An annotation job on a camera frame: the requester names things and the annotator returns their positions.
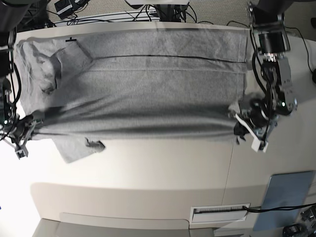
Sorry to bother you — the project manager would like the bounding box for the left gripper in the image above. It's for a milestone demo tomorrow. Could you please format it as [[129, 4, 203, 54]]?
[[231, 97, 277, 145]]

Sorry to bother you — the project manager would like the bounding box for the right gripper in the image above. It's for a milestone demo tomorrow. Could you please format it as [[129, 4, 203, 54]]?
[[0, 116, 43, 151]]

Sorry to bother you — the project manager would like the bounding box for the grey T-shirt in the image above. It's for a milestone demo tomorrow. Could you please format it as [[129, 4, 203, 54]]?
[[15, 29, 247, 163]]

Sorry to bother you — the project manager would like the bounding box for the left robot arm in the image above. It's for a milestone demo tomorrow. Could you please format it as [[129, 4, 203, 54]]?
[[234, 0, 297, 152]]

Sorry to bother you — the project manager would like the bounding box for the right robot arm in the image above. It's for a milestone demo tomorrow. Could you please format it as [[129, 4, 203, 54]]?
[[0, 0, 42, 158]]

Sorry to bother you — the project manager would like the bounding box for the blue-grey flat panel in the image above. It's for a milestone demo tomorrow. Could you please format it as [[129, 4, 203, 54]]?
[[253, 171, 314, 232]]

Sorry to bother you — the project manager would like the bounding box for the black device bottom right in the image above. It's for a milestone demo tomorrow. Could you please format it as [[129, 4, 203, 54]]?
[[282, 223, 307, 237]]

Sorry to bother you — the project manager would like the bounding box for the black box device top left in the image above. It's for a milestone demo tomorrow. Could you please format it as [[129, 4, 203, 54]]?
[[54, 0, 73, 20]]

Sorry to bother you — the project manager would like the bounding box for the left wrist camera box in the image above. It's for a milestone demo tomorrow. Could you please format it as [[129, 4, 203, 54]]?
[[251, 138, 269, 153]]

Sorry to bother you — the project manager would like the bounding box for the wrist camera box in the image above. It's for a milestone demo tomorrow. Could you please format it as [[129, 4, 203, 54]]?
[[251, 138, 269, 153], [15, 147, 29, 159]]

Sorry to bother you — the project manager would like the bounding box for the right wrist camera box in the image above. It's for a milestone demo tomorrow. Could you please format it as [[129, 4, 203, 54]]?
[[15, 147, 29, 159]]

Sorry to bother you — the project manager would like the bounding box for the black cable over panel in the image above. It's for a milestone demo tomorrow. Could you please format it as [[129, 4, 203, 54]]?
[[243, 203, 316, 213]]

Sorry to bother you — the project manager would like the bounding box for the black cable at right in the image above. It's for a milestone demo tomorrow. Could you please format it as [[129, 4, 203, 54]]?
[[226, 20, 316, 75]]

